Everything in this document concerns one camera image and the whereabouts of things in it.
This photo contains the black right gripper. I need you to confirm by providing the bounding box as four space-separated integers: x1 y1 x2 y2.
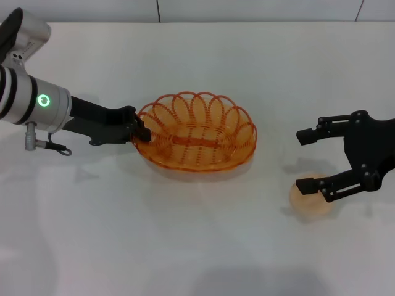
295 109 395 204

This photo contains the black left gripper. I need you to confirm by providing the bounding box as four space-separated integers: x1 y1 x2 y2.
65 94 152 147

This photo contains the pale round bread bun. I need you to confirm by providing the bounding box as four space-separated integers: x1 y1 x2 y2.
288 173 336 217

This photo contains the orange woven plastic basket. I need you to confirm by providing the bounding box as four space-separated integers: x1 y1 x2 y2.
132 90 258 175

